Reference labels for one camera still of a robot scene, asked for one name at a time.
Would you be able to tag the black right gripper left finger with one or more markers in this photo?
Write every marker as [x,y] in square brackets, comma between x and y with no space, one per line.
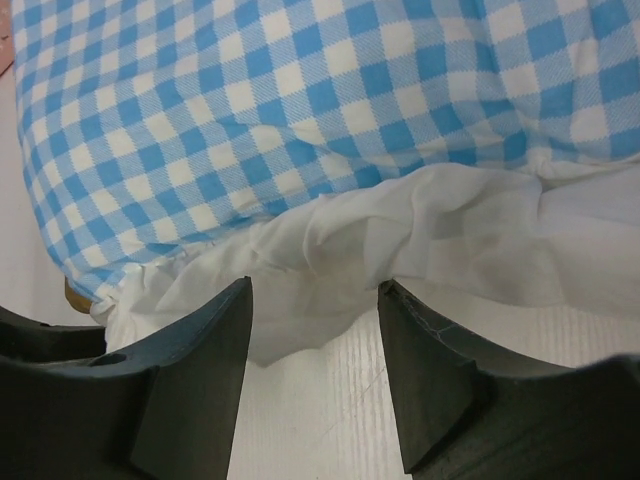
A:
[164,407]

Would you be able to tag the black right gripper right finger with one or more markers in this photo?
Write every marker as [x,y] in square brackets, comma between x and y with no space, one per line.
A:
[467,408]

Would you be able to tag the wooden pet bed frame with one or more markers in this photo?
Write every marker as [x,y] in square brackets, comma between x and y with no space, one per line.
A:
[77,301]

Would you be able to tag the blue gingham mattress pad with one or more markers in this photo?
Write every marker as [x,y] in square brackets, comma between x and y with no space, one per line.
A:
[323,147]

